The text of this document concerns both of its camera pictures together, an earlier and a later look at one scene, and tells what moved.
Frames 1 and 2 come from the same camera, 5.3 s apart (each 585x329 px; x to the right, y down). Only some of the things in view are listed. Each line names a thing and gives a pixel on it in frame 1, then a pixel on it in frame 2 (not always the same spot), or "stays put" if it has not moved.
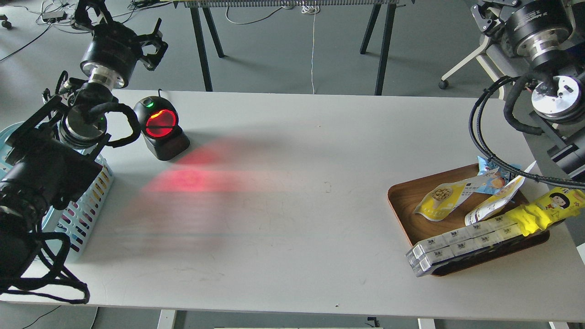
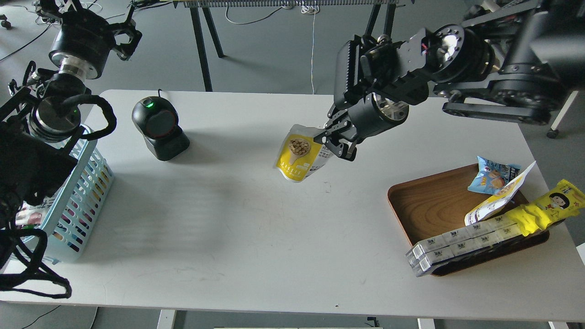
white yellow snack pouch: (501, 197) stays put
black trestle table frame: (194, 5) stays put
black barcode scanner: (158, 119) stays put
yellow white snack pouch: (439, 200) -> (299, 156)
